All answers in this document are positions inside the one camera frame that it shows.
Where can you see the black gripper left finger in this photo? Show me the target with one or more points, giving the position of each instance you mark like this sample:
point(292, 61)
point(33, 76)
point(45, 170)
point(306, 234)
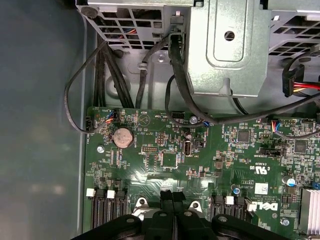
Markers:
point(165, 225)

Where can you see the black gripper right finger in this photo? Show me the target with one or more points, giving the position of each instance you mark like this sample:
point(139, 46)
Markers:
point(182, 225)

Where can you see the black RAM slot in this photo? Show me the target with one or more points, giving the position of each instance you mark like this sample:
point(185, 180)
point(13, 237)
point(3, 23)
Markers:
point(230, 208)
point(218, 205)
point(122, 207)
point(111, 210)

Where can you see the green motherboard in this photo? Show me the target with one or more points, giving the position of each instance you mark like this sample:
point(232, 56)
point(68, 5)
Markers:
point(140, 175)

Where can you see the internal USB port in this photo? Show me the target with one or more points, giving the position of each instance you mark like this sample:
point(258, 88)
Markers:
point(187, 148)

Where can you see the coin cell battery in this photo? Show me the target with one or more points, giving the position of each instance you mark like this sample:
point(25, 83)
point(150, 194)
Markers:
point(122, 137)

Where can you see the silver finned heat sink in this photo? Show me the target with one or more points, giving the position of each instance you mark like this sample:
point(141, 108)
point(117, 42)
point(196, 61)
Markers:
point(310, 212)

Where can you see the black open PC case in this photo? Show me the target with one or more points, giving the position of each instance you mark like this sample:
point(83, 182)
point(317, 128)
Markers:
point(37, 125)

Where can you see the black power connector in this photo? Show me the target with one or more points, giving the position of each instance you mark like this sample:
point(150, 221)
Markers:
point(291, 80)

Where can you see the vented metal drive cage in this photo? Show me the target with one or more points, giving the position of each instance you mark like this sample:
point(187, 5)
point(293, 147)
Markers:
point(167, 27)

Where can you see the silver metal bracket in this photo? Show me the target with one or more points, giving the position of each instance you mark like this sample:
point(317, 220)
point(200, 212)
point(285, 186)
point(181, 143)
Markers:
point(225, 75)

